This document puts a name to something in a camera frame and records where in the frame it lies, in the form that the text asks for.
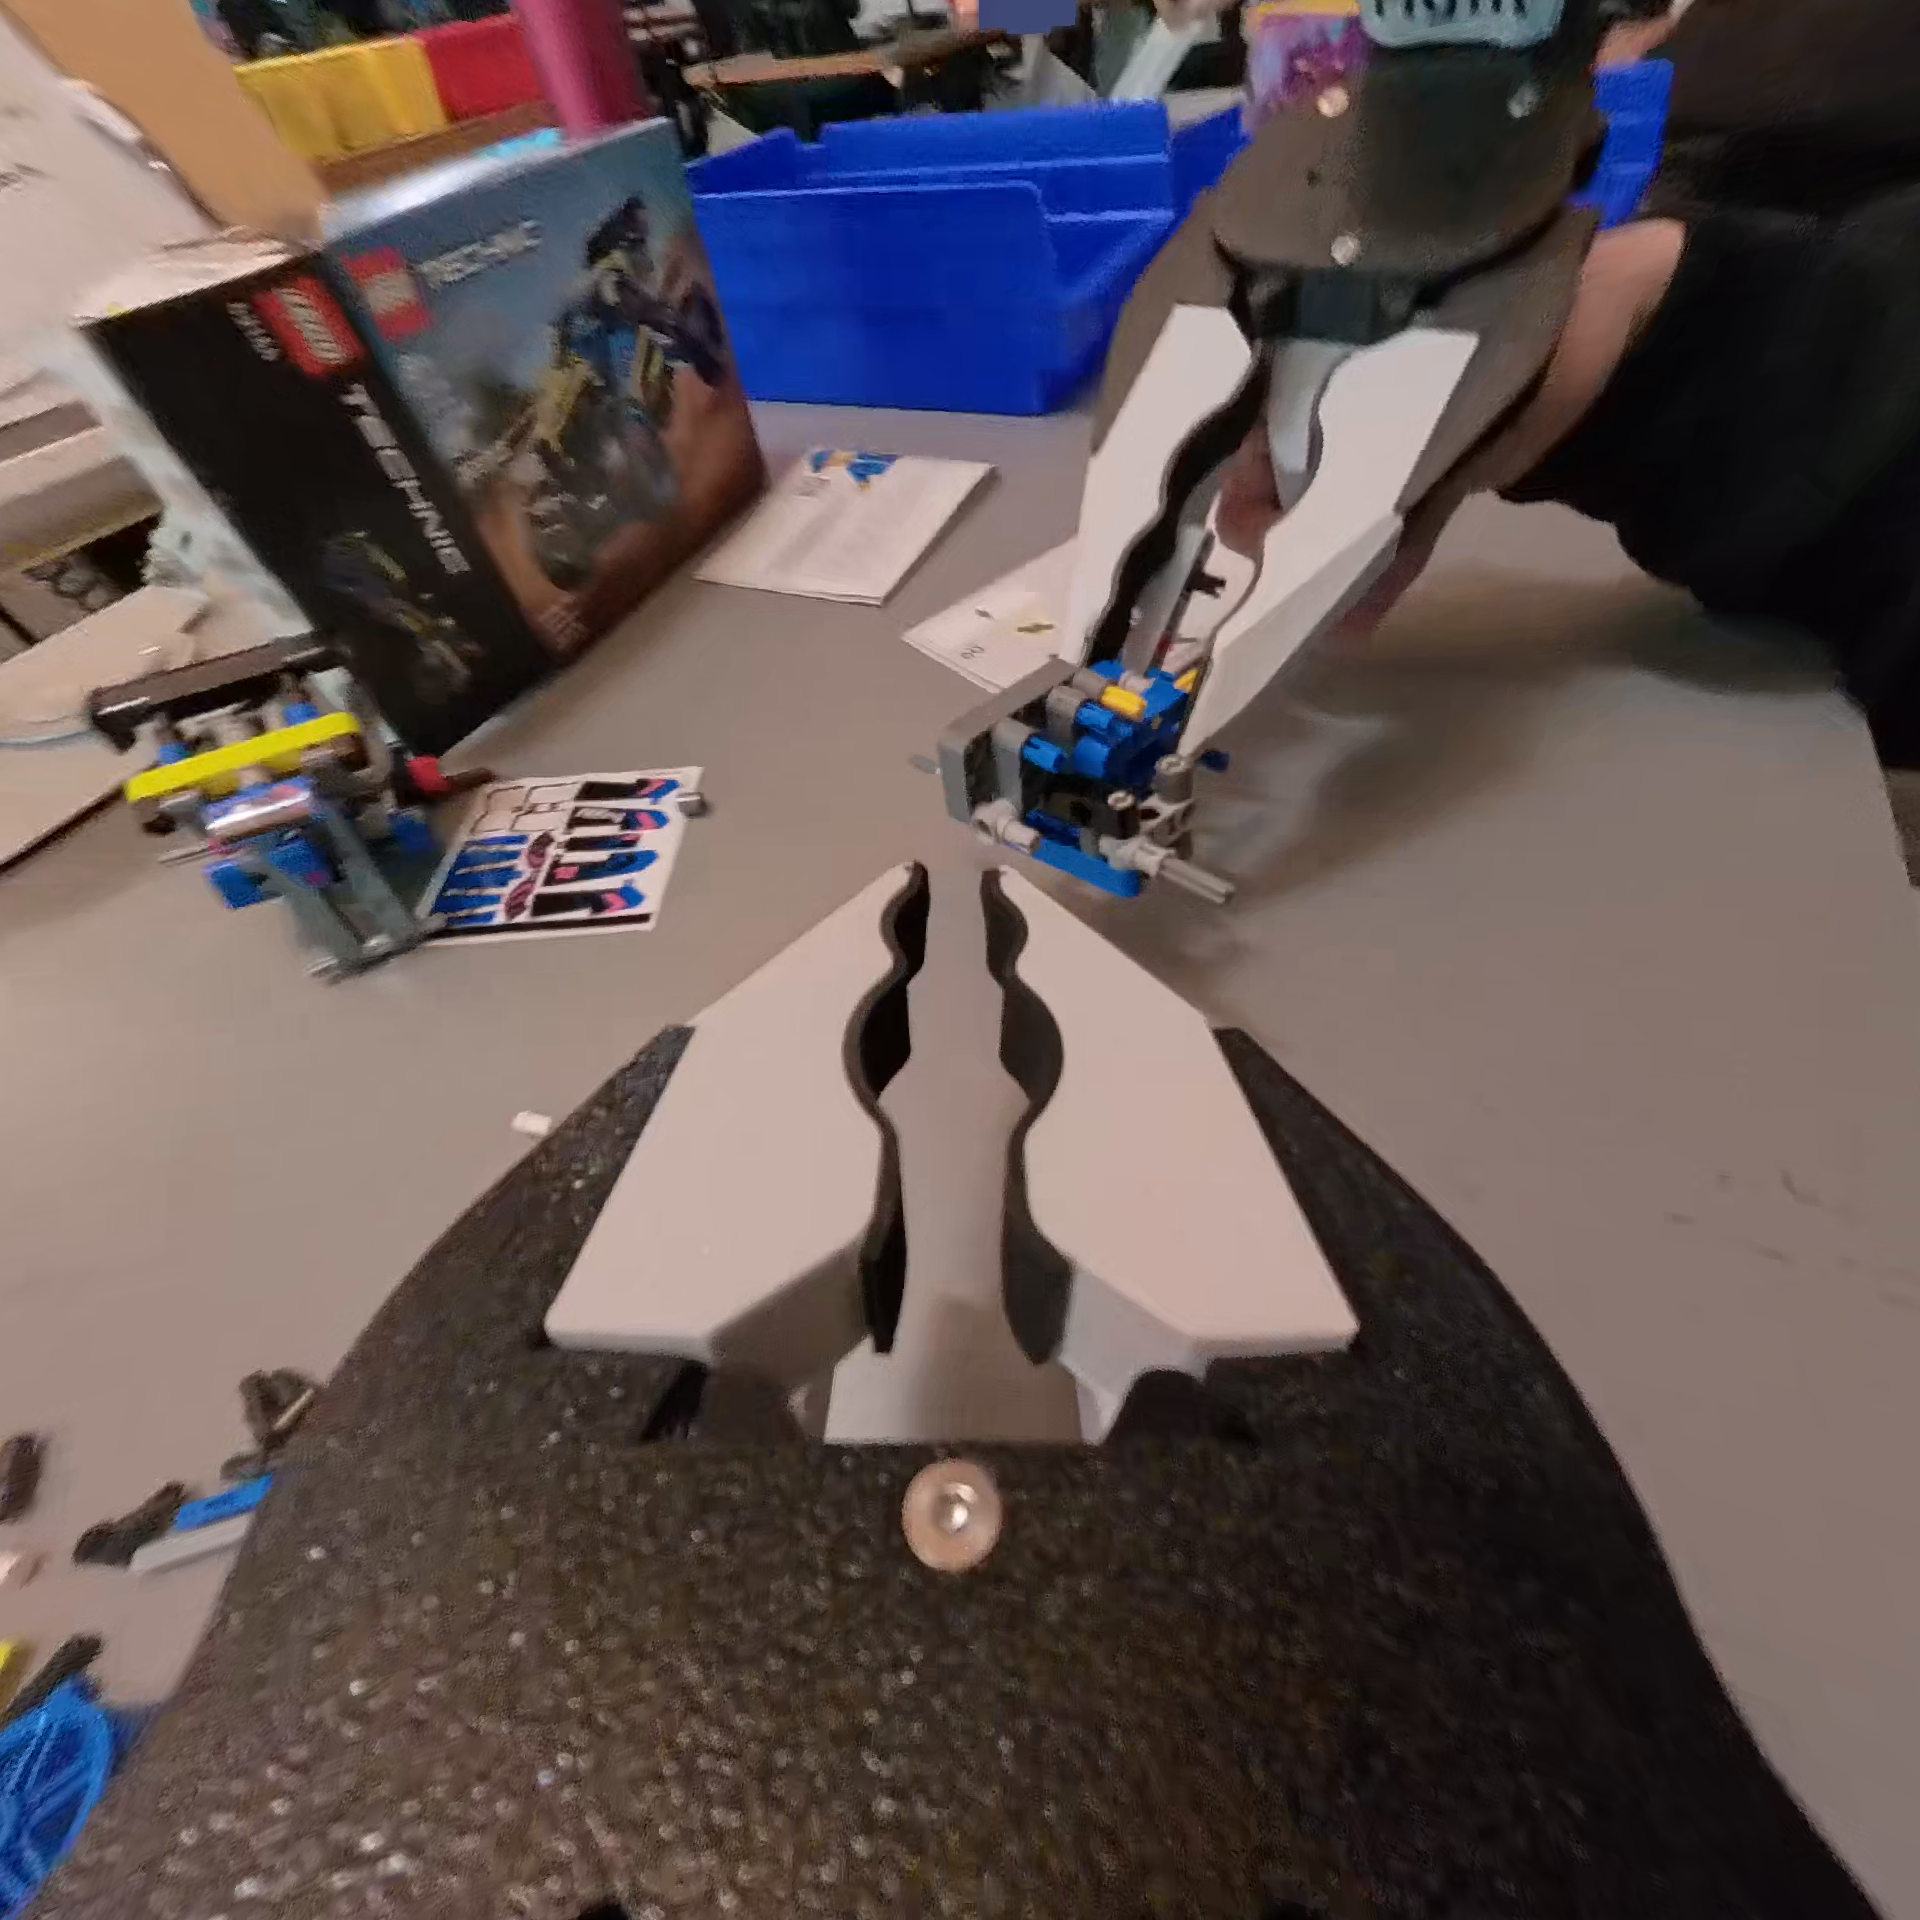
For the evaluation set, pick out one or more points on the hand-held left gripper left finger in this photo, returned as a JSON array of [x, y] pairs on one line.
[[735, 1183]]

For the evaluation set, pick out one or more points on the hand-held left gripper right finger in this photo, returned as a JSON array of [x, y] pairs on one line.
[[1168, 1183]]

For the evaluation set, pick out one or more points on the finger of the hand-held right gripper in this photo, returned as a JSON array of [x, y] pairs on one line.
[[1140, 463], [1334, 508]]

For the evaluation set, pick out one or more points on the blue grey lego chassis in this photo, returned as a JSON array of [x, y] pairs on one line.
[[1080, 750]]

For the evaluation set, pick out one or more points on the person's right forearm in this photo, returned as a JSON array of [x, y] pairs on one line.
[[1783, 374]]

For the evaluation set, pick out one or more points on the open lego instruction booklet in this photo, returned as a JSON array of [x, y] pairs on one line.
[[990, 623]]

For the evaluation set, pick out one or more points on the lego sticker sheet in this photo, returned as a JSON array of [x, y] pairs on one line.
[[568, 856]]

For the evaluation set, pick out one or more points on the black lego connector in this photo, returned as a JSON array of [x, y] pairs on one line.
[[270, 1417]]

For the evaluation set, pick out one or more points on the yellow blue lego assembly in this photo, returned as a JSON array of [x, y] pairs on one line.
[[284, 810]]

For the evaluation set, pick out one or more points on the blue lego beam black pin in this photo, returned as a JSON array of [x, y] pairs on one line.
[[208, 1524]]

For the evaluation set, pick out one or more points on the lego set cardboard box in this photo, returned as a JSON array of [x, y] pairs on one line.
[[448, 450]]

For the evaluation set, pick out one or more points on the blue lego wheel rim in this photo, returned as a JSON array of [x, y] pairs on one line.
[[53, 1801]]

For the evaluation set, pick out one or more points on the person's right hand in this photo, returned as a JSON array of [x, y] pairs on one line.
[[1611, 328]]

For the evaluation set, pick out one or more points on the large blue plastic bin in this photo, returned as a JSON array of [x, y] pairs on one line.
[[900, 314]]

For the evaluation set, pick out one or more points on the small folded paper leaflet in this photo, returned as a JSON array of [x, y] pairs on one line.
[[854, 523]]

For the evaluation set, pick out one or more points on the pink cylinder container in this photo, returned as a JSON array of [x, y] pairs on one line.
[[578, 67]]

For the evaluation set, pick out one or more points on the red plastic bin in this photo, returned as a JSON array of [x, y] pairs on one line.
[[481, 67]]

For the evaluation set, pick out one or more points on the yellow plastic bin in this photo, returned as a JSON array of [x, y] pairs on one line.
[[337, 98]]

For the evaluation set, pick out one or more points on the brown cardboard box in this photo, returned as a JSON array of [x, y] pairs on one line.
[[164, 104]]

